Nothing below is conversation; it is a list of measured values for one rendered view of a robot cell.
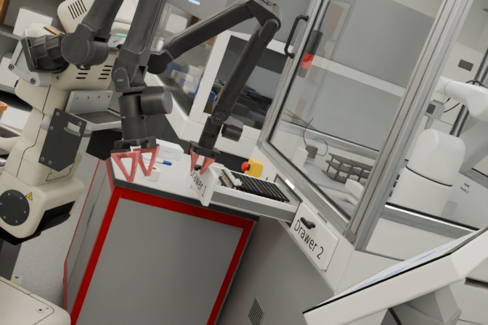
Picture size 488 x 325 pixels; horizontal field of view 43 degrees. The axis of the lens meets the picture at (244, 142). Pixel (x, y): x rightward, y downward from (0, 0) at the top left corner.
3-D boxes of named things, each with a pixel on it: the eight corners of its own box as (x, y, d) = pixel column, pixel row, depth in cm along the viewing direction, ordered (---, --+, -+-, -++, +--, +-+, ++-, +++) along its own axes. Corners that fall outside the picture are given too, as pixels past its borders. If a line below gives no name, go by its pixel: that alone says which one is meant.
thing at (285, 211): (208, 201, 209) (214, 185, 208) (193, 175, 233) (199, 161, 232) (311, 228, 223) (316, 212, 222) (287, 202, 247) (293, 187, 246)
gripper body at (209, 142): (218, 158, 213) (226, 138, 212) (191, 150, 209) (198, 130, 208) (215, 152, 219) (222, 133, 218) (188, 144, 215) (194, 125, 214)
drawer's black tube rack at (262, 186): (227, 202, 216) (233, 185, 215) (216, 184, 232) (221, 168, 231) (283, 216, 223) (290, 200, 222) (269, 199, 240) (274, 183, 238)
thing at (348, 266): (335, 291, 182) (354, 247, 179) (243, 175, 276) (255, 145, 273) (569, 344, 214) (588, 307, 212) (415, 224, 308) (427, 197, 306)
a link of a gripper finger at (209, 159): (208, 179, 214) (217, 154, 212) (188, 173, 212) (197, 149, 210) (204, 173, 220) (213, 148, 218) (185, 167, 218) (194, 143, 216)
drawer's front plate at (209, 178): (202, 206, 207) (213, 175, 205) (186, 176, 234) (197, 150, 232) (208, 207, 208) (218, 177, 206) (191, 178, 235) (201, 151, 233)
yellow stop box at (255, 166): (247, 178, 257) (253, 162, 256) (242, 172, 264) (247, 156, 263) (258, 180, 259) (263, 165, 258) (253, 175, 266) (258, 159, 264)
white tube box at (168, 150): (153, 154, 270) (157, 144, 269) (149, 148, 278) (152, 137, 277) (180, 161, 275) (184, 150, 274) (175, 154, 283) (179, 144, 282)
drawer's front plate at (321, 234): (320, 270, 189) (334, 238, 187) (289, 231, 216) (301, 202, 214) (325, 271, 190) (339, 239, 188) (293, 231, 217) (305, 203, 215)
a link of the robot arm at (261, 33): (266, 0, 187) (265, 17, 179) (283, 8, 188) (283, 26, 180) (210, 102, 213) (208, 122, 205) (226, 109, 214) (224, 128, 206)
